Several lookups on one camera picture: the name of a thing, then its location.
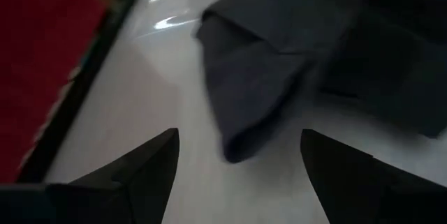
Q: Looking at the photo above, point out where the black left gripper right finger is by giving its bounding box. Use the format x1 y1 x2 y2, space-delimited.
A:
300 128 447 224

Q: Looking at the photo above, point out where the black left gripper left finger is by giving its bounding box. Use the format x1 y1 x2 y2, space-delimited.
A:
0 128 181 224

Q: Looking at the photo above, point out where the dark grey garment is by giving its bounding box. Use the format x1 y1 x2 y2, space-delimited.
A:
193 0 447 165

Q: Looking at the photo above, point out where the red plastic bin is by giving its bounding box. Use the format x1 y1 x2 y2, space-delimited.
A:
0 0 110 184

